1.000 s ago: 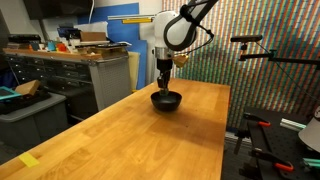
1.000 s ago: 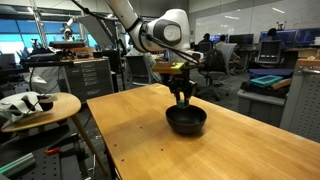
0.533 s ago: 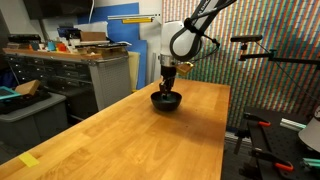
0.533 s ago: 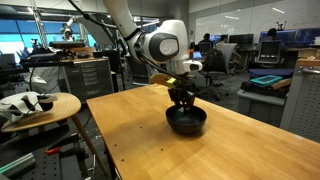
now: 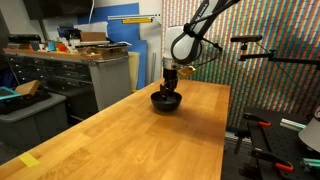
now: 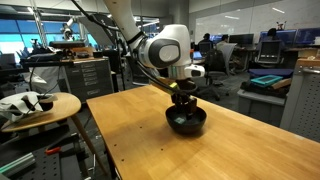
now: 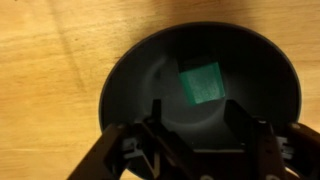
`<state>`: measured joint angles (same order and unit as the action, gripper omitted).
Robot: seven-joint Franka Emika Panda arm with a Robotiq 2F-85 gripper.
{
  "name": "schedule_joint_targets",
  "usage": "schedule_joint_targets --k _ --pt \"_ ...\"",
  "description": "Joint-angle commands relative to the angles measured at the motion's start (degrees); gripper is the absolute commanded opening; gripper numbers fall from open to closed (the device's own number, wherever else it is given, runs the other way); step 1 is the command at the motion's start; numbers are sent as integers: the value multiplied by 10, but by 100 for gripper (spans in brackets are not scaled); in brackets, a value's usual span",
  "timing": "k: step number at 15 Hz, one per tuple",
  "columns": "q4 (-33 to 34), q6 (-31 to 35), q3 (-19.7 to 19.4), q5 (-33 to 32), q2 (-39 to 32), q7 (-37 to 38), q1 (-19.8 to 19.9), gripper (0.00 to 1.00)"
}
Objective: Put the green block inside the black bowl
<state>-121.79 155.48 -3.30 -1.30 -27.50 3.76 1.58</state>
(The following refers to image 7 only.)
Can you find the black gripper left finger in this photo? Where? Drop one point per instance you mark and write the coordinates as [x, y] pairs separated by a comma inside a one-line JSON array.
[[140, 150]]

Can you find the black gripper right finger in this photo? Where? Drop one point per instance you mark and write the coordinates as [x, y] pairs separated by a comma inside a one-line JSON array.
[[266, 150]]

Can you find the green cube block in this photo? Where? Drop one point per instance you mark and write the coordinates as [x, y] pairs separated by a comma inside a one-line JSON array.
[[202, 83]]

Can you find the black bowl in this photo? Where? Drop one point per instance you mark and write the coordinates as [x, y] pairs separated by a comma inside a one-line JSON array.
[[260, 66]]

